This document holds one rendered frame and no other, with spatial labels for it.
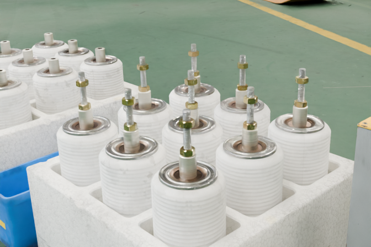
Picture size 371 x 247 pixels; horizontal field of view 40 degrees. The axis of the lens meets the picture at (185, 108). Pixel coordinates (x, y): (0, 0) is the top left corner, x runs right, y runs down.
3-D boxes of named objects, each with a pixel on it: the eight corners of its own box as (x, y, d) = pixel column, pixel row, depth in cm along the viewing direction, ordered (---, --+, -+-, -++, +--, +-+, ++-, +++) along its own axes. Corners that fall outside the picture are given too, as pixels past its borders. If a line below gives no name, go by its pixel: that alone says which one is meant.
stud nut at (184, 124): (180, 129, 62) (179, 123, 62) (178, 124, 64) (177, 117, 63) (196, 128, 62) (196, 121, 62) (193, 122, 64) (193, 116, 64)
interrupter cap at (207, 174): (171, 198, 61) (171, 192, 61) (150, 170, 68) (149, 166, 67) (228, 184, 64) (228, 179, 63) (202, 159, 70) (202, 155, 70)
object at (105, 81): (112, 122, 131) (106, 53, 124) (135, 133, 124) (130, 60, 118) (79, 133, 125) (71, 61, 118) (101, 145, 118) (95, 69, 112)
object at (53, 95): (71, 136, 123) (63, 63, 117) (94, 148, 117) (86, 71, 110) (35, 149, 117) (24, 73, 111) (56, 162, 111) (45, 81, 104)
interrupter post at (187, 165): (183, 183, 64) (182, 159, 63) (175, 175, 66) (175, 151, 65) (200, 179, 65) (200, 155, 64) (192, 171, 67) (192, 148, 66)
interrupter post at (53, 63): (57, 71, 112) (55, 56, 111) (62, 73, 111) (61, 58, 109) (47, 73, 111) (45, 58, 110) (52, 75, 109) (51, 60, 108)
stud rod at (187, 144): (184, 167, 64) (183, 111, 62) (183, 164, 65) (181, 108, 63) (192, 166, 65) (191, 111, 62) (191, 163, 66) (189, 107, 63)
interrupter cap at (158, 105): (126, 118, 85) (126, 114, 85) (120, 103, 92) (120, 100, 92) (170, 113, 87) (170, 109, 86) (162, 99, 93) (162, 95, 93)
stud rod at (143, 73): (141, 100, 88) (138, 57, 85) (142, 98, 89) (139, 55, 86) (147, 100, 88) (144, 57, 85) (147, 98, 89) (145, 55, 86)
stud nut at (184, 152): (180, 157, 64) (180, 151, 63) (178, 151, 65) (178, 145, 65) (196, 156, 64) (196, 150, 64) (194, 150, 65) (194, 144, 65)
